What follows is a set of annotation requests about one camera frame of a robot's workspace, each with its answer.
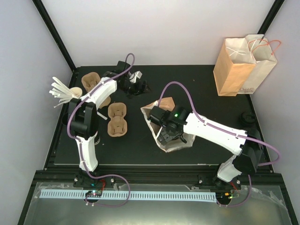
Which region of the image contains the light blue cable duct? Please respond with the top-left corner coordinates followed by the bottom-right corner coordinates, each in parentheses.
top-left (39, 189), bottom-right (217, 203)

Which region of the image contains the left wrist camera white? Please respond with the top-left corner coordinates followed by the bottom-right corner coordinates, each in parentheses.
top-left (129, 71), bottom-right (143, 83)

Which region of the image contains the white paper bag orange handle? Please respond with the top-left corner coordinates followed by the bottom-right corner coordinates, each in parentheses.
top-left (238, 34), bottom-right (281, 94)

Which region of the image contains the small brown paper bag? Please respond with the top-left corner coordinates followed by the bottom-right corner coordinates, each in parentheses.
top-left (141, 100), bottom-right (195, 153)

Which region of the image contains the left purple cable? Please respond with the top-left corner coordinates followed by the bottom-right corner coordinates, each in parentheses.
top-left (67, 52), bottom-right (136, 181)

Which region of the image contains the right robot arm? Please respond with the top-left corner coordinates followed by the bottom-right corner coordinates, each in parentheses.
top-left (147, 106), bottom-right (263, 189)

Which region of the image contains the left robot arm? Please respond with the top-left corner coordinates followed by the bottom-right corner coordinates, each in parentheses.
top-left (67, 61), bottom-right (149, 187)

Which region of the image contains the stack of pulp cup carriers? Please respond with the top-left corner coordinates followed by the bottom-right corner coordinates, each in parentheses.
top-left (81, 72), bottom-right (111, 109)

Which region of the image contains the cup holding straws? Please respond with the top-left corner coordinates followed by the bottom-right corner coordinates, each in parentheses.
top-left (70, 87), bottom-right (83, 98)

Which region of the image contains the large brown paper bag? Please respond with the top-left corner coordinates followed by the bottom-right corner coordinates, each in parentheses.
top-left (213, 37), bottom-right (256, 96)

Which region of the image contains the black cup lids stack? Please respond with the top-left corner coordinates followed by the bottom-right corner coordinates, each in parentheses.
top-left (240, 112), bottom-right (256, 126)

